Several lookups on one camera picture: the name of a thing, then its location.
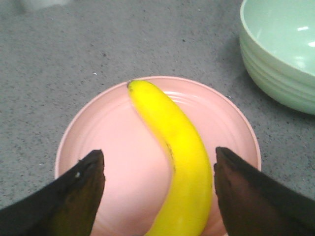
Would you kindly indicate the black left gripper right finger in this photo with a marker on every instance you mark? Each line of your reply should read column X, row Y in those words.
column 253, row 204

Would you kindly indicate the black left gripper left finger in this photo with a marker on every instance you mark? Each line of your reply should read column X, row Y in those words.
column 65, row 207

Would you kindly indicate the yellow banana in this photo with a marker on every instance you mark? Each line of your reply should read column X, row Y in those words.
column 187, row 205

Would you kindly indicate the pink plate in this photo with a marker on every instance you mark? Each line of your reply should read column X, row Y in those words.
column 136, row 168

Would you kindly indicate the green bowl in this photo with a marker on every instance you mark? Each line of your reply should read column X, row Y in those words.
column 277, row 40

